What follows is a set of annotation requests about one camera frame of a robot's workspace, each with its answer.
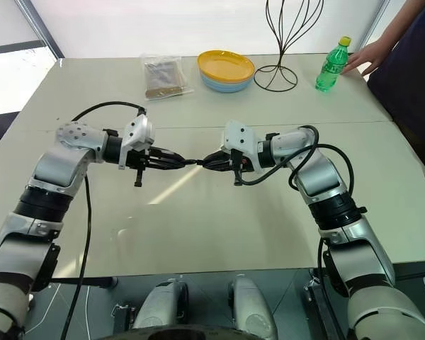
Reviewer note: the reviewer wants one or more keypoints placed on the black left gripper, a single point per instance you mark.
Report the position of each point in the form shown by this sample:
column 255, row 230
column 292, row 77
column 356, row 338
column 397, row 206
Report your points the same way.
column 140, row 161

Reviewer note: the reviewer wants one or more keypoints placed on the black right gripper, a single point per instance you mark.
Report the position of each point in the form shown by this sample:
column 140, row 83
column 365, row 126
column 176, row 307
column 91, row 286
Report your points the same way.
column 238, row 163

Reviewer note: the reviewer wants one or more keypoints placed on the black marker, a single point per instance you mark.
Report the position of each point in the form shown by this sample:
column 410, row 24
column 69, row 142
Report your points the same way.
column 195, row 161

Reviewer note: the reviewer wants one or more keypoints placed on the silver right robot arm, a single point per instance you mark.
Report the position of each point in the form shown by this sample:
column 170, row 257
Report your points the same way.
column 318, row 173

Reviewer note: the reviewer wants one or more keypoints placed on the person's right forearm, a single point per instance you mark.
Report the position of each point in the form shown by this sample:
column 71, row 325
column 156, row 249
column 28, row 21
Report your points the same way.
column 400, row 25

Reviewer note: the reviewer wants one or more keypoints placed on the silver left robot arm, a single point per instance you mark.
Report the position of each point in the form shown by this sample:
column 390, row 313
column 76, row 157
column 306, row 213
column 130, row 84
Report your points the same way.
column 56, row 170

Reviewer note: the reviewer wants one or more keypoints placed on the green plastic bottle yellow cap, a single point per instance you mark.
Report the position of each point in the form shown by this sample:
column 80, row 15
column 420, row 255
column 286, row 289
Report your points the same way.
column 331, row 71

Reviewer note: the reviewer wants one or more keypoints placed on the person's right hand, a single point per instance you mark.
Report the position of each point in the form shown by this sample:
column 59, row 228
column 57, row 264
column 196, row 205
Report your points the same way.
column 370, row 56

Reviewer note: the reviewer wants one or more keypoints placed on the light blue plate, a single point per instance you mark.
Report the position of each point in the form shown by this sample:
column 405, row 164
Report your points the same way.
column 226, row 86

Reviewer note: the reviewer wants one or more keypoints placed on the clear bag with brown contents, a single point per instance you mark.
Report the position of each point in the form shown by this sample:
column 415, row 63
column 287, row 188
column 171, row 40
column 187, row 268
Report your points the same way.
column 164, row 76

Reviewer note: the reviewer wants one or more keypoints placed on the black table crossbar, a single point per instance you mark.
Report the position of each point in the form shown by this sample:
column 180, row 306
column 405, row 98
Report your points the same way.
column 92, row 282

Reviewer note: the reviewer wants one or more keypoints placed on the silver rounded robot leg shell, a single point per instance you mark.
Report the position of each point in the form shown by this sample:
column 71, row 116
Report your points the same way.
column 251, row 304
column 161, row 304

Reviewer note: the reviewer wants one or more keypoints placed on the person's dark clothed torso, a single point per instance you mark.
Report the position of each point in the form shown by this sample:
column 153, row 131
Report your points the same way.
column 414, row 88

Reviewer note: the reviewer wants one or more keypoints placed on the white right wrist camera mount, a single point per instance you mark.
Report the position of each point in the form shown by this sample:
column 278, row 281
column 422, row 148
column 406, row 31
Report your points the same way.
column 239, row 136

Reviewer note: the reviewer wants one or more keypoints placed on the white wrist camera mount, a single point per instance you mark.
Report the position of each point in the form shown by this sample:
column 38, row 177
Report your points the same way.
column 239, row 136
column 138, row 132

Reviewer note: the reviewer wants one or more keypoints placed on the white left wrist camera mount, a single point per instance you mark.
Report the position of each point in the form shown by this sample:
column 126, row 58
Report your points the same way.
column 138, row 132

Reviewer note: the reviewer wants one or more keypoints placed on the black metal frame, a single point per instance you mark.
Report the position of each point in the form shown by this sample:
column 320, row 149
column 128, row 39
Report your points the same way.
column 318, row 308

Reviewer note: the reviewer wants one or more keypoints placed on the dark window frame bar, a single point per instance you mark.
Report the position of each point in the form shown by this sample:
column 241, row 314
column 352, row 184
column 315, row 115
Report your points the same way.
column 44, row 30
column 14, row 47

